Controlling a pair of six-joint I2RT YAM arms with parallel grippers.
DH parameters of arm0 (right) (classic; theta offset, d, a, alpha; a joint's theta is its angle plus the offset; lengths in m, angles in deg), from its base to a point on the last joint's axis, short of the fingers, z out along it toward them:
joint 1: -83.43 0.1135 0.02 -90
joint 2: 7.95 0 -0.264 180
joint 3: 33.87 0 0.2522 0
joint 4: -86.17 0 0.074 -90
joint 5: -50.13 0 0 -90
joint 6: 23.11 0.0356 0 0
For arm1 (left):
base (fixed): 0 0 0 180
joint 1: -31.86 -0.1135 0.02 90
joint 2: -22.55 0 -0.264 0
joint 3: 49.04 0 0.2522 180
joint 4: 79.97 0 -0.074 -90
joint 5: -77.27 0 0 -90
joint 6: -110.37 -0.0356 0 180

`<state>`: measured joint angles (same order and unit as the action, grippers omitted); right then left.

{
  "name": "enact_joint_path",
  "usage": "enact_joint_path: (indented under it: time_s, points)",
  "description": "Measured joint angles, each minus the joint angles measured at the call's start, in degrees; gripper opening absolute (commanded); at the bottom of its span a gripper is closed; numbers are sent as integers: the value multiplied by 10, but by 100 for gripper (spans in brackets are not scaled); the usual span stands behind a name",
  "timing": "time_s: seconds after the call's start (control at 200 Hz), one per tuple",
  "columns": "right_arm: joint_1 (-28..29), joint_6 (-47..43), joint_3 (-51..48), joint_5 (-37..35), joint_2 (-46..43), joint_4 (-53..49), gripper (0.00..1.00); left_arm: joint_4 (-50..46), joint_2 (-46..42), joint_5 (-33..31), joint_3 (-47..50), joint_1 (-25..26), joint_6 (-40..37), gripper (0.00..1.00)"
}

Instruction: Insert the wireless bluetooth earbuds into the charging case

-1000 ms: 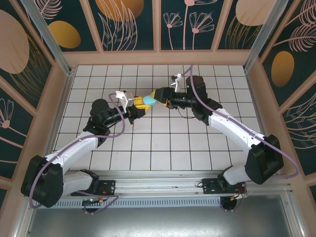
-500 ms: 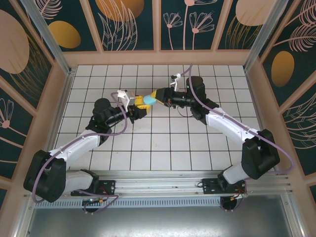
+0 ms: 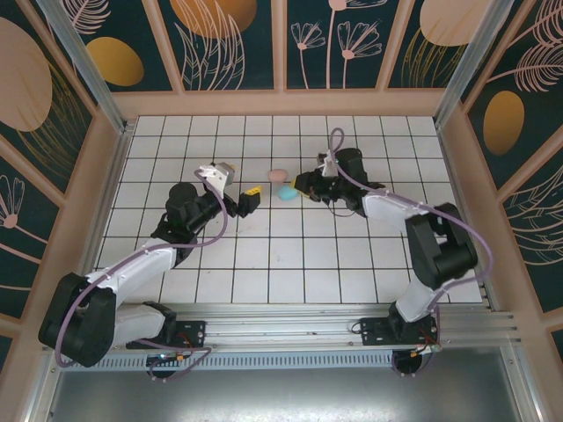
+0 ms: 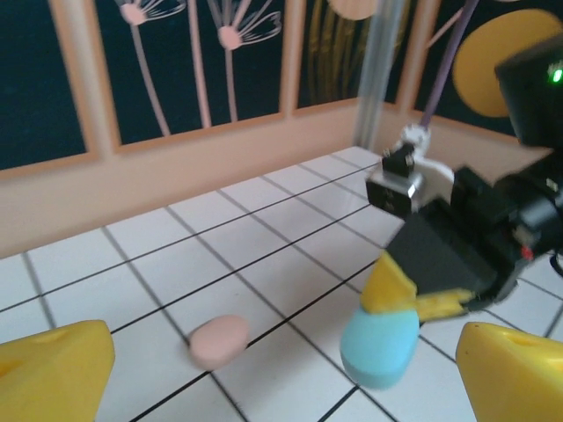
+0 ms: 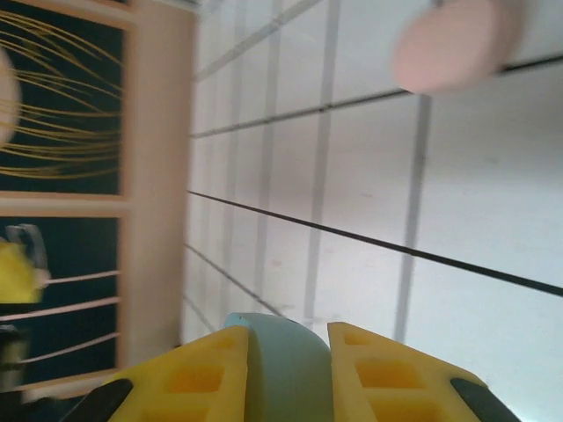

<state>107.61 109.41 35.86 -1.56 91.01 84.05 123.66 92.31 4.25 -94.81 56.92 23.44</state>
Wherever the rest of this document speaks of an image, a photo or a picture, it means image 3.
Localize grey metal sheet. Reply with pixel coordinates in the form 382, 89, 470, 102
43, 368, 524, 422

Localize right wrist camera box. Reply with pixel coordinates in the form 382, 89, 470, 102
315, 150, 339, 178

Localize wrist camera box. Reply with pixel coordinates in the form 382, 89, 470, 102
196, 161, 238, 191
315, 150, 339, 178

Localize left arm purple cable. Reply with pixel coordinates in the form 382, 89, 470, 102
55, 169, 230, 383

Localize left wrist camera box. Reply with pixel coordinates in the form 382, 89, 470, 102
196, 161, 238, 191

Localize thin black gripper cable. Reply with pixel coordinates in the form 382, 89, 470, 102
324, 198, 354, 217

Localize aluminium side rail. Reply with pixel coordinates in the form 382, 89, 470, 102
437, 122, 501, 309
90, 122, 133, 247

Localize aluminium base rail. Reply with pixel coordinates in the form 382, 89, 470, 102
41, 301, 525, 353

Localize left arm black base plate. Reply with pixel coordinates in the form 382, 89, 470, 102
126, 319, 208, 351

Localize aluminium corner post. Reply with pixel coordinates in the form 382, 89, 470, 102
34, 0, 135, 135
433, 0, 516, 128

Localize slotted grey cable duct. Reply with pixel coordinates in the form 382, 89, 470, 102
61, 353, 397, 371

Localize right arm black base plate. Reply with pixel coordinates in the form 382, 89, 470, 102
359, 316, 441, 348

